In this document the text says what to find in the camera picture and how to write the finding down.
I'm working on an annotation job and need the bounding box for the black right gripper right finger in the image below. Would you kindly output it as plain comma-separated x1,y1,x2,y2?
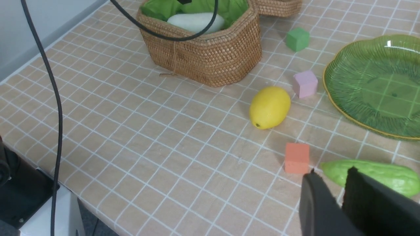
342,167,420,236

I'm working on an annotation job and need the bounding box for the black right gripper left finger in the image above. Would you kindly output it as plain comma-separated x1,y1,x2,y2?
299,169,364,236

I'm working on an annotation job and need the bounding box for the green toy chayote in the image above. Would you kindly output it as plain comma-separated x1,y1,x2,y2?
320,159,420,197

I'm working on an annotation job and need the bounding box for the yellow toy lemon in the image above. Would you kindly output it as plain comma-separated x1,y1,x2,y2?
249,86,291,129

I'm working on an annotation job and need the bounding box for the white toy radish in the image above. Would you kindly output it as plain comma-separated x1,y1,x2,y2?
167,12,225,34

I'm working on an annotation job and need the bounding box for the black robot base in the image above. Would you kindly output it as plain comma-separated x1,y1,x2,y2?
0,136,86,236

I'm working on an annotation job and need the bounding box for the orange foam cube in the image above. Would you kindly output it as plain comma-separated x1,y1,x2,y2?
284,143,310,174

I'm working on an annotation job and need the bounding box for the green glass leaf plate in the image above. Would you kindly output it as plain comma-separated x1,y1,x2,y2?
322,34,420,141

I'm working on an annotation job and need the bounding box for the pink foam cube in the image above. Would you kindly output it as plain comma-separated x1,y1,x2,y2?
292,70,318,99

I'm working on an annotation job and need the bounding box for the green foam cube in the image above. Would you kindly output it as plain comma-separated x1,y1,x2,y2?
285,28,310,52

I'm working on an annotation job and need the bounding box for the checkered beige tablecloth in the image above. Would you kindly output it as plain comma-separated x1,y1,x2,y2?
0,0,420,236

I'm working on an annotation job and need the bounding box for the woven rattan basket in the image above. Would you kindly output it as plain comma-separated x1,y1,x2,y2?
141,0,262,87

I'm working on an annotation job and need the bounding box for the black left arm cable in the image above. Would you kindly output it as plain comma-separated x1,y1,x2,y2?
110,0,219,42

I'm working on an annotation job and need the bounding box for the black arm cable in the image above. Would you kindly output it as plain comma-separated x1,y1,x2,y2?
20,0,63,236
110,0,219,42

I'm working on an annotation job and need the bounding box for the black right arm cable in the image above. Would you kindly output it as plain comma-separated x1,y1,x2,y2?
20,0,63,236

